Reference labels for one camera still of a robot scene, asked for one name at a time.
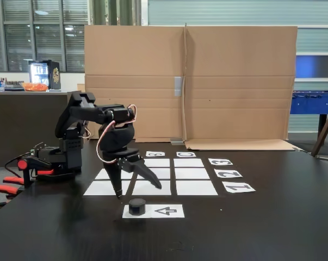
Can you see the black hexagonal token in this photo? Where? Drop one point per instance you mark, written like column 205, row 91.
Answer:
column 137, row 206

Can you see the white paper grid square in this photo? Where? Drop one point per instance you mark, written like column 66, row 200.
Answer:
column 98, row 188
column 161, row 163
column 192, row 173
column 163, row 174
column 197, row 188
column 142, row 189
column 101, row 175
column 189, row 162

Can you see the paper label letter B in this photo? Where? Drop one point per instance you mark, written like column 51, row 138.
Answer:
column 155, row 154

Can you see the grey tape patch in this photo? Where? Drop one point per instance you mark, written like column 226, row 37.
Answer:
column 176, row 142

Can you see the paper label letter C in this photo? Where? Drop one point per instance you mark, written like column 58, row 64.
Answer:
column 186, row 154

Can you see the paper sheet with arrow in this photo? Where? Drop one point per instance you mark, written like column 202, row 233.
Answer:
column 166, row 211

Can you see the grey tape strip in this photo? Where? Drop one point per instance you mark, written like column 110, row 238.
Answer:
column 178, row 86

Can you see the paper label number 3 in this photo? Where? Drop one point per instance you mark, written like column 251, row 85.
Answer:
column 220, row 161

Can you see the black mini fridge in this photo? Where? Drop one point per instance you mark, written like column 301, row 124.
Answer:
column 55, row 74

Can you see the large brown cardboard panel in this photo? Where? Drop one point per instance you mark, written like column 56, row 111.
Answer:
column 142, row 54
column 240, row 81

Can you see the red and black clamp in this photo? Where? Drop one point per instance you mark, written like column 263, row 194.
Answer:
column 23, row 164
column 3, row 188

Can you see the paper label number 2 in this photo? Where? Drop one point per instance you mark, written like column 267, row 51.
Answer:
column 228, row 173

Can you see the orange snack bag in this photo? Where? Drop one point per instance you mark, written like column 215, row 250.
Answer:
column 33, row 87

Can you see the paper label number 1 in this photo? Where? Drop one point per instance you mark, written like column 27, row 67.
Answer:
column 238, row 187

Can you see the dark brown counter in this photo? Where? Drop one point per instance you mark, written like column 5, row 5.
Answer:
column 8, row 127

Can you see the blue foosball table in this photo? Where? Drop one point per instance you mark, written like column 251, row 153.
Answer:
column 310, row 104

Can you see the dark wooden leg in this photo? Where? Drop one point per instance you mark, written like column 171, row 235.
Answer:
column 325, row 130

